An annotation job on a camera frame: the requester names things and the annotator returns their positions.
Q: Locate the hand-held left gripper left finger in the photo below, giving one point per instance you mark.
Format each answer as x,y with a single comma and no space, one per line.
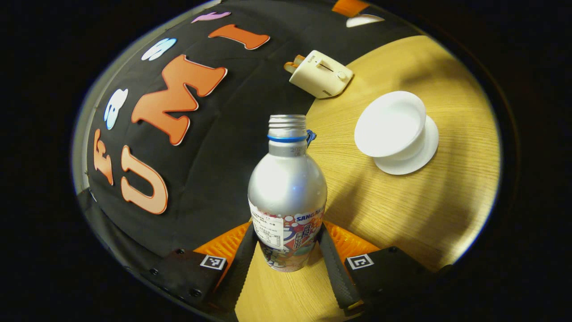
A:
243,264

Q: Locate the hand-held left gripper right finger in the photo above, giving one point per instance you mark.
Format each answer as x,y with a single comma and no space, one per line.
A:
335,268

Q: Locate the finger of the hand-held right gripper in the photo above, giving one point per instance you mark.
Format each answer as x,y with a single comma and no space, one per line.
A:
349,6

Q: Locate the white teacup lid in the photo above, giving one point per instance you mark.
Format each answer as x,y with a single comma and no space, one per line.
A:
364,20

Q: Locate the silver water bottle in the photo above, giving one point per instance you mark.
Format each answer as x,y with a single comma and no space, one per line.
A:
286,188

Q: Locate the white teacup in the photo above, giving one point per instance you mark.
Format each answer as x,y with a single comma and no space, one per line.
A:
389,127

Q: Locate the brown bread slice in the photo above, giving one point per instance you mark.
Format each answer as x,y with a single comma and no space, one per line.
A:
290,67
298,58

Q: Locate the cream toaster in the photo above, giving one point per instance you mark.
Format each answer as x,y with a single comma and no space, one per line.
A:
319,74

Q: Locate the black backdrop cloth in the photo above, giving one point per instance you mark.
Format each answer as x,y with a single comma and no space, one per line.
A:
223,147

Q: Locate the blue towel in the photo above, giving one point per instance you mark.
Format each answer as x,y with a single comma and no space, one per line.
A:
311,136

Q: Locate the white saucer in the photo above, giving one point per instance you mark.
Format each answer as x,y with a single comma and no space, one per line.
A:
422,154

